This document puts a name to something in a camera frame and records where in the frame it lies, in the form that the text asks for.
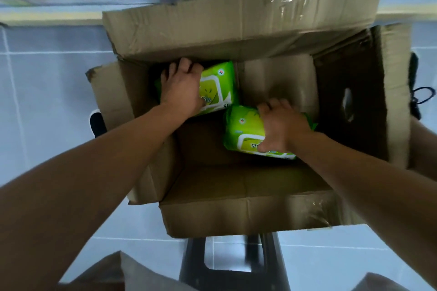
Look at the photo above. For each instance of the person's right hand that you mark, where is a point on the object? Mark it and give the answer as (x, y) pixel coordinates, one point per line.
(285, 127)

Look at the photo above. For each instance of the person's left hand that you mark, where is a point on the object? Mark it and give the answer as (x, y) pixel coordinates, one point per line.
(182, 89)

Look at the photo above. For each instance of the brown cardboard box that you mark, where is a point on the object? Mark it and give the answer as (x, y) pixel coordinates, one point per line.
(239, 205)

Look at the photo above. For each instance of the person's right forearm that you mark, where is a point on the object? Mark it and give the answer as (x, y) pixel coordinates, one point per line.
(375, 191)

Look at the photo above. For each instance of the person's left forearm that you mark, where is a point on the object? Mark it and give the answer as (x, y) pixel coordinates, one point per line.
(68, 205)

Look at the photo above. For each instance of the person's left black shoe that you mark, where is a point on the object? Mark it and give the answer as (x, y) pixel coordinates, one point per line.
(97, 123)

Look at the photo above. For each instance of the person's black shoe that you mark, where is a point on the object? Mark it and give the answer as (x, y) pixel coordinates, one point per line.
(414, 89)
(97, 123)

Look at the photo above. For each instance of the person's right black shoe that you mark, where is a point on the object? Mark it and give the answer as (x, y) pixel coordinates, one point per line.
(414, 89)

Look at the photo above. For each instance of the person's white shorts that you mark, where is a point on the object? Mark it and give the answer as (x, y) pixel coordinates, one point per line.
(146, 278)

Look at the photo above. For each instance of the person's left leg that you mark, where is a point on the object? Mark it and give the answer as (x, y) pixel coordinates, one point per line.
(95, 277)

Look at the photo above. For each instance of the black stool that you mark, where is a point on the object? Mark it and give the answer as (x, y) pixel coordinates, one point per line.
(194, 267)

